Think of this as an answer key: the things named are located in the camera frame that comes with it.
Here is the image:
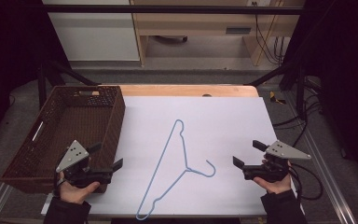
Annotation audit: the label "light wooden desk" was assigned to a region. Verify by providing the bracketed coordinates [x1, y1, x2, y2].
[130, 0, 306, 67]

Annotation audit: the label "white cabinet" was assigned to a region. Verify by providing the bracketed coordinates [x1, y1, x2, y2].
[41, 0, 141, 63]

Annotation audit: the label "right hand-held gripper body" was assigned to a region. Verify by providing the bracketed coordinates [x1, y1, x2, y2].
[241, 139, 312, 184]

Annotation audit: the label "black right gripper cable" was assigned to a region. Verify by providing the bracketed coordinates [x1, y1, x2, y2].
[288, 162, 324, 202]

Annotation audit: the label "person's right hand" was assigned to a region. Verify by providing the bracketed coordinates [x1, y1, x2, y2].
[253, 159, 293, 195]

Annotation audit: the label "blue wire clothes hanger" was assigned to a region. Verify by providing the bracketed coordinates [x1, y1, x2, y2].
[135, 119, 217, 222]

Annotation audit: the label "brown woven plastic basket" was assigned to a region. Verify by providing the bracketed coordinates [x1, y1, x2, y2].
[0, 85, 127, 194]

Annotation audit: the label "white table sheet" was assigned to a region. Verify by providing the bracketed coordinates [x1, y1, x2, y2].
[40, 95, 306, 218]

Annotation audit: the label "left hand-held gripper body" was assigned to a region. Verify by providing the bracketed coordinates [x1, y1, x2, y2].
[55, 139, 114, 189]

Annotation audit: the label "black floor cables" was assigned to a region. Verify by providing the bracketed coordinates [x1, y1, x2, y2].
[272, 76, 324, 147]

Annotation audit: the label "black frame strut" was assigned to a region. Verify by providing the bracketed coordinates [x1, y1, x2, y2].
[247, 60, 308, 119]
[37, 60, 101, 109]

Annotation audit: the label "black horizontal frame bar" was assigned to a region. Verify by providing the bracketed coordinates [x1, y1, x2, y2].
[41, 4, 306, 16]

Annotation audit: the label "person's left hand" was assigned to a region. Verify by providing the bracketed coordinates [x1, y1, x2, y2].
[58, 172, 102, 205]

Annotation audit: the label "black curtain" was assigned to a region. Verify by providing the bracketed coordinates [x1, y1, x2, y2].
[283, 0, 358, 190]
[0, 0, 71, 153]

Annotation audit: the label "yellow and black tool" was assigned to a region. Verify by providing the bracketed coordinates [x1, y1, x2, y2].
[268, 91, 287, 105]

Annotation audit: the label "black hanging desk cables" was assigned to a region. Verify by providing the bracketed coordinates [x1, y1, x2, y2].
[251, 1, 291, 66]

